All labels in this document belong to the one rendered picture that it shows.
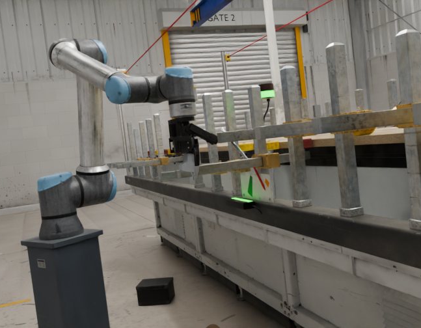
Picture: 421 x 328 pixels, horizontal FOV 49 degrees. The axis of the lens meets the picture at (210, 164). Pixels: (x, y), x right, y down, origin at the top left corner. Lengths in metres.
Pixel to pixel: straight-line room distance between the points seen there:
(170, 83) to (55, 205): 0.83
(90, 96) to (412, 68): 1.41
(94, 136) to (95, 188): 0.23
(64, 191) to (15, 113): 7.37
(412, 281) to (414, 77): 0.46
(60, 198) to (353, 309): 1.25
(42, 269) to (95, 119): 0.68
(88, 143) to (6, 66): 7.50
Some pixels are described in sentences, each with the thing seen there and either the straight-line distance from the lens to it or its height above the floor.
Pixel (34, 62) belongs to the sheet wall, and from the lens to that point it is 9.57.
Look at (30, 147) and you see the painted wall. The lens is 9.37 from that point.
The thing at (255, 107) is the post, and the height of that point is 1.04.
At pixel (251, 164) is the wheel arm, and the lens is 1.63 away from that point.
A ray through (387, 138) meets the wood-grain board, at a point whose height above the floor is 0.89.
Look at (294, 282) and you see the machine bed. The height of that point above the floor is 0.28.
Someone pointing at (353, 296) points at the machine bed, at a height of 0.32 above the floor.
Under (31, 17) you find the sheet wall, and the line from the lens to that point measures 9.75.
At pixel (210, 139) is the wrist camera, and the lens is 1.56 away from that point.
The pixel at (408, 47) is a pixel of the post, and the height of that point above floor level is 1.09.
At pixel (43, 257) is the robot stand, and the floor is 0.53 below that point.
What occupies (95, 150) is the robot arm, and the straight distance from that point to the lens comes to 2.13.
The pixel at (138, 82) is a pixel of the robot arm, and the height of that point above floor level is 1.16.
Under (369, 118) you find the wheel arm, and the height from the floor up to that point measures 0.95.
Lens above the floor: 0.94
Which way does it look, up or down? 3 degrees down
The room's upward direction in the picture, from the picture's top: 7 degrees counter-clockwise
